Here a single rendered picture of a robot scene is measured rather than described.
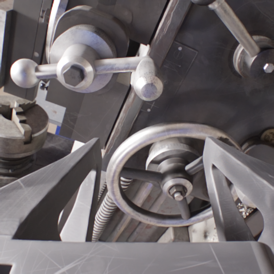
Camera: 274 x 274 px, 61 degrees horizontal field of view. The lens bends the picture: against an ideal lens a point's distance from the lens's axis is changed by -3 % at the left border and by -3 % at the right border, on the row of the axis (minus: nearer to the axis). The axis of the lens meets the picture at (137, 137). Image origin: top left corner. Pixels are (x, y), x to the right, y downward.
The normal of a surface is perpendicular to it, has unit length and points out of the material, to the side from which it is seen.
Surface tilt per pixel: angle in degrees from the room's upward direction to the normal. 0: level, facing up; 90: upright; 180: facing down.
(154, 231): 90
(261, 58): 90
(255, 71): 90
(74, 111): 90
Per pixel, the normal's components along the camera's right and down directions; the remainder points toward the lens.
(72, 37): -0.02, 0.57
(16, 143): 0.43, 0.65
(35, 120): 0.39, -0.76
